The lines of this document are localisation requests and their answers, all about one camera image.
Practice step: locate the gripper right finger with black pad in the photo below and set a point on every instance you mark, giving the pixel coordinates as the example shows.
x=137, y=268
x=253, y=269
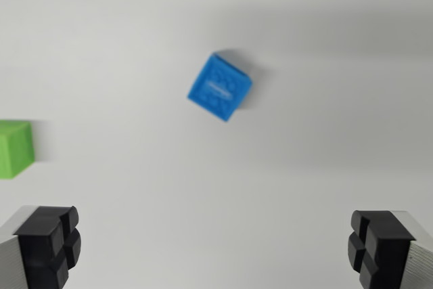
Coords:
x=389, y=251

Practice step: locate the blue toy cube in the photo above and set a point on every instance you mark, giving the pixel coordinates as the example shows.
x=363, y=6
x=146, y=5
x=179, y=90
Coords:
x=218, y=87

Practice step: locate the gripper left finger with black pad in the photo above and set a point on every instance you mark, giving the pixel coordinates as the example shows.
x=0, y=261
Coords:
x=37, y=248

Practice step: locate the green toy cube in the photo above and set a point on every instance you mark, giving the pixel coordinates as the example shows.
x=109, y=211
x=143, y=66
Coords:
x=13, y=148

